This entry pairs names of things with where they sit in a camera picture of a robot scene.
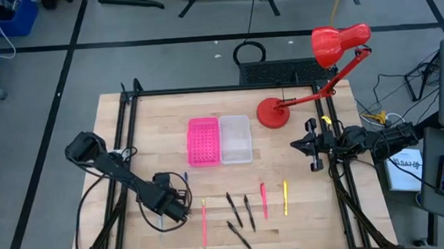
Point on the black perforated metal panel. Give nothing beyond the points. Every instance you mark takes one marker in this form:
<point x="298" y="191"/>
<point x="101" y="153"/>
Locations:
<point x="280" y="71"/>

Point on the clear plastic supply box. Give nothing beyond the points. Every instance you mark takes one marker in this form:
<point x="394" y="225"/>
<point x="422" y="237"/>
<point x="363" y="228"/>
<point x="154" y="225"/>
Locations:
<point x="235" y="139"/>

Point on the red desk lamp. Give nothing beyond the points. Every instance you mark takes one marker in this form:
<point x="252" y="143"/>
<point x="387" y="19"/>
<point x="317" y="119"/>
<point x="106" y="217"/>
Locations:
<point x="271" y="113"/>

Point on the white booklet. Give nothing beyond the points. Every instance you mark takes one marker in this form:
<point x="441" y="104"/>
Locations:
<point x="402" y="175"/>

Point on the black pen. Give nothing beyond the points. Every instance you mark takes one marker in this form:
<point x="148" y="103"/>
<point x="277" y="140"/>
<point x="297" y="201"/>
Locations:
<point x="234" y="209"/>
<point x="249" y="212"/>
<point x="239" y="236"/>

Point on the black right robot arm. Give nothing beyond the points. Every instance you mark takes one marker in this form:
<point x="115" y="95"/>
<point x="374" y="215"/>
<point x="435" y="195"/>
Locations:
<point x="392" y="135"/>

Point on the pink highlighter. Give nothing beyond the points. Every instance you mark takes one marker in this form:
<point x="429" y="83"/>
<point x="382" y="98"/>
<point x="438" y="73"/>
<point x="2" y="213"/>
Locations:
<point x="264" y="201"/>

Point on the yellow power plug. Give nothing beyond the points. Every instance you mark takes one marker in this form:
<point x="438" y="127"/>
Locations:
<point x="376" y="117"/>

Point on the pink pencil with yellow end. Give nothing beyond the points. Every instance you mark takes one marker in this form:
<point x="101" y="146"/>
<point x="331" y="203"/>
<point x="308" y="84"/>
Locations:
<point x="204" y="226"/>

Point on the black metal table frame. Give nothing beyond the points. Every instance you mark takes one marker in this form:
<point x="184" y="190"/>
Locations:
<point x="223" y="88"/>

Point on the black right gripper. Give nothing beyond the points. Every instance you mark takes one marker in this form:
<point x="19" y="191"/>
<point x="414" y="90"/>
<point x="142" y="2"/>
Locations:
<point x="323" y="143"/>

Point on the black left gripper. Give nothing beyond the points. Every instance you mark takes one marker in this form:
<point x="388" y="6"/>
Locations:
<point x="165" y="201"/>

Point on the black metal floor bar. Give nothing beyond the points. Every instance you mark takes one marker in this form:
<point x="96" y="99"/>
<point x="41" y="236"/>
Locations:
<point x="129" y="1"/>

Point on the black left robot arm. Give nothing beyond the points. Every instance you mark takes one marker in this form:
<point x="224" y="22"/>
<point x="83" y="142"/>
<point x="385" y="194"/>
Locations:
<point x="112" y="166"/>

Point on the dark pen with blue cap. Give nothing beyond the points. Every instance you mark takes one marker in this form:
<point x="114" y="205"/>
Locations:
<point x="185" y="175"/>

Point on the pink plastic box lid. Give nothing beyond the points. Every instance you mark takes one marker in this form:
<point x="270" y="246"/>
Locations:
<point x="204" y="143"/>

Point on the yellow highlighter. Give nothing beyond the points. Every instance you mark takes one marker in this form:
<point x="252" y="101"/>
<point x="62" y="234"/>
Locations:
<point x="285" y="198"/>

